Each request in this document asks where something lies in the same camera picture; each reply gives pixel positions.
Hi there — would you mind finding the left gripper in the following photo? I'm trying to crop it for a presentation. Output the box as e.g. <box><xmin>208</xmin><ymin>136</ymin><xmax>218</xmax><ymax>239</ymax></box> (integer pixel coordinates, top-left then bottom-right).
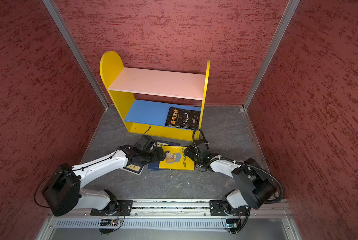
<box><xmin>140</xmin><ymin>149</ymin><xmax>166</xmax><ymax>165</ymax></box>

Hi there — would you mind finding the yellow cartoon cover book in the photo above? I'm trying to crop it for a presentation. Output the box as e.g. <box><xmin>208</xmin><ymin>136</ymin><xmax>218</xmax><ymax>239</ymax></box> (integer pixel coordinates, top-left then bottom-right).
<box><xmin>159</xmin><ymin>146</ymin><xmax>195</xmax><ymax>171</ymax></box>

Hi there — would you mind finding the black Murphy's law book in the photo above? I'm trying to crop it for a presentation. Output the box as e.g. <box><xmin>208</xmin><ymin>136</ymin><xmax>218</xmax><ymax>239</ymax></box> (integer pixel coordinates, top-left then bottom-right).
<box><xmin>165</xmin><ymin>107</ymin><xmax>201</xmax><ymax>130</ymax></box>

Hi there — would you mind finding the navy book with label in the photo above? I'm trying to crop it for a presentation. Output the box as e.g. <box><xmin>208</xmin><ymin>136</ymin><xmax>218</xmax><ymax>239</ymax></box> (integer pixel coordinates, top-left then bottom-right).
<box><xmin>156</xmin><ymin>141</ymin><xmax>181</xmax><ymax>147</ymax></box>

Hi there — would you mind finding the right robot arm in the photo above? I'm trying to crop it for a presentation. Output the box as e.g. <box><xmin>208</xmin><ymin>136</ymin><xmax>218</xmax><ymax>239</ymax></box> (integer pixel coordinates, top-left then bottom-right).
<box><xmin>184</xmin><ymin>140</ymin><xmax>280</xmax><ymax>210</ymax></box>

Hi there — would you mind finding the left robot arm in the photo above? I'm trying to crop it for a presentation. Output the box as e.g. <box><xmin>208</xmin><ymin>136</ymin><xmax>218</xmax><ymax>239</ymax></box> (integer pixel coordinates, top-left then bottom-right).
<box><xmin>42</xmin><ymin>135</ymin><xmax>166</xmax><ymax>217</ymax></box>

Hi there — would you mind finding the navy book underneath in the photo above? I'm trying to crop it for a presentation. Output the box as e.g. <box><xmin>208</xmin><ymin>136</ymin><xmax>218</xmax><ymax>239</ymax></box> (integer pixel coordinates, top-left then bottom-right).
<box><xmin>148</xmin><ymin>162</ymin><xmax>160</xmax><ymax>172</ymax></box>

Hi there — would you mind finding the small navy book left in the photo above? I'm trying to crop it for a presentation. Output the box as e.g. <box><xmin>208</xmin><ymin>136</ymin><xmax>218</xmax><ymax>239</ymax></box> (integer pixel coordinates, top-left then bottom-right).
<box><xmin>122</xmin><ymin>164</ymin><xmax>144</xmax><ymax>175</ymax></box>

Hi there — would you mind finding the yellow pink blue bookshelf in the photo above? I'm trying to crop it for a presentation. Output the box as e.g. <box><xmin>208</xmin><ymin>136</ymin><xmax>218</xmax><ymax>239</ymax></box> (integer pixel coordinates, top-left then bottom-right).
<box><xmin>99</xmin><ymin>51</ymin><xmax>211</xmax><ymax>141</ymax></box>

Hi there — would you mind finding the left circuit board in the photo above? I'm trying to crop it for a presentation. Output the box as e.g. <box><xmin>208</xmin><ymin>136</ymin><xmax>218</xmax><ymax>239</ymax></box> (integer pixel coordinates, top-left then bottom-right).
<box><xmin>99</xmin><ymin>219</ymin><xmax>121</xmax><ymax>228</ymax></box>

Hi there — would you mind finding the circuit board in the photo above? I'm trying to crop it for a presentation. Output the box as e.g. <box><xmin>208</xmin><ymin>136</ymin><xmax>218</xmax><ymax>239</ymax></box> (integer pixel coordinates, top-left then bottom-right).
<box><xmin>225</xmin><ymin>219</ymin><xmax>241</xmax><ymax>230</ymax></box>
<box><xmin>99</xmin><ymin>219</ymin><xmax>121</xmax><ymax>228</ymax></box>

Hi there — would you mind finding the right circuit board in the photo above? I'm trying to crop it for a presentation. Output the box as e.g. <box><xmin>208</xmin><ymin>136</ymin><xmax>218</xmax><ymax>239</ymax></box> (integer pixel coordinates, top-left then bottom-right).
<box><xmin>225</xmin><ymin>219</ymin><xmax>241</xmax><ymax>230</ymax></box>

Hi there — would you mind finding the aluminium mounting rail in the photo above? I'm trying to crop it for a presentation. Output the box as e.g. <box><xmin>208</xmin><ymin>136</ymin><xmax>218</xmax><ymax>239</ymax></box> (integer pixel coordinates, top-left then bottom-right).
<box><xmin>48</xmin><ymin>197</ymin><xmax>291</xmax><ymax>218</ymax></box>

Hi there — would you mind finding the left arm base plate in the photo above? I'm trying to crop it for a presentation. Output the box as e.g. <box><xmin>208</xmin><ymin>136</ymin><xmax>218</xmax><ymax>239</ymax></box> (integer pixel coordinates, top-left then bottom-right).
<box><xmin>90</xmin><ymin>200</ymin><xmax>133</xmax><ymax>216</ymax></box>

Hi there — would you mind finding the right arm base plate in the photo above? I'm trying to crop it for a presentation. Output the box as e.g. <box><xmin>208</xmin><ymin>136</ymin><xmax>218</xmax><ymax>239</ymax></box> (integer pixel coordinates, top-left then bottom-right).
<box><xmin>209</xmin><ymin>200</ymin><xmax>242</xmax><ymax>217</ymax></box>

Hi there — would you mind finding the black corrugated cable hose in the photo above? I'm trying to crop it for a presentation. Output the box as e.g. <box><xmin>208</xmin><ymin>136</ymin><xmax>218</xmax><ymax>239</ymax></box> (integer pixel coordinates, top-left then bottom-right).
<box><xmin>192</xmin><ymin>128</ymin><xmax>284</xmax><ymax>205</ymax></box>

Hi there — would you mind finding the left aluminium corner post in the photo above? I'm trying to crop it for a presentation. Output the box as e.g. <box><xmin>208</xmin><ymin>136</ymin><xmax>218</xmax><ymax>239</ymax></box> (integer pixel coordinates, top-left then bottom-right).
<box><xmin>42</xmin><ymin>0</ymin><xmax>110</xmax><ymax>110</ymax></box>

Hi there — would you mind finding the aluminium corner post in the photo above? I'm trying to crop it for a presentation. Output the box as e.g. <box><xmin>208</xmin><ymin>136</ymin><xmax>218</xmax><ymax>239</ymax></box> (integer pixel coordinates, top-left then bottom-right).
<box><xmin>243</xmin><ymin>0</ymin><xmax>300</xmax><ymax>111</ymax></box>
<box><xmin>42</xmin><ymin>0</ymin><xmax>110</xmax><ymax>110</ymax></box>

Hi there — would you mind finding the right aluminium corner post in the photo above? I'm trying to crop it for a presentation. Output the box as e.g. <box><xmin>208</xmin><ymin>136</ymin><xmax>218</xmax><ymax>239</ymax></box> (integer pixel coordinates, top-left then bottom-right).
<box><xmin>243</xmin><ymin>0</ymin><xmax>300</xmax><ymax>111</ymax></box>

